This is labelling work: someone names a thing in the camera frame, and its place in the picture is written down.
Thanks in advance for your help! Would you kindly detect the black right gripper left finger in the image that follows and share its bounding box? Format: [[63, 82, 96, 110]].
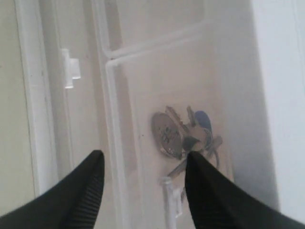
[[0, 150, 105, 229]]

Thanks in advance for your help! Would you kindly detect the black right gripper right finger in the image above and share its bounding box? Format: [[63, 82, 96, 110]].
[[185, 152, 305, 229]]

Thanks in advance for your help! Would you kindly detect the bunch of keys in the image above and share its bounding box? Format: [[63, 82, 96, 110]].
[[151, 105, 223, 179]]

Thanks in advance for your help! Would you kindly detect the clear drawer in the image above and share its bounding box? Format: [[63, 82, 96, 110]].
[[39, 0, 120, 229], [104, 34, 278, 229]]

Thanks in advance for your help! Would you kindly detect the white plastic drawer cabinet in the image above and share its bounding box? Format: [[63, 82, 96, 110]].
[[14, 0, 281, 229]]

